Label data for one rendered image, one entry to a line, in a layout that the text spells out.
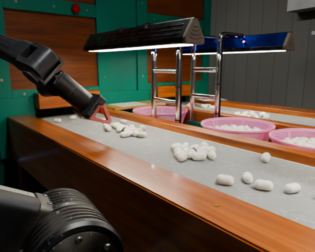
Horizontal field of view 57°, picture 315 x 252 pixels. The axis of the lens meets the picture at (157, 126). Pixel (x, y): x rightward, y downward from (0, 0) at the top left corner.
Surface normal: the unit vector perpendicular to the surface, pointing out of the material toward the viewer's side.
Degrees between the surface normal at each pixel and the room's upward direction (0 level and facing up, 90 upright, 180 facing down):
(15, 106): 90
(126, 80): 90
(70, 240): 89
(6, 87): 90
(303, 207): 0
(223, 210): 0
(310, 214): 0
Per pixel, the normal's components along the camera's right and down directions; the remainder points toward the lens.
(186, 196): 0.00, -0.98
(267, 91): -0.85, 0.11
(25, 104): 0.64, 0.16
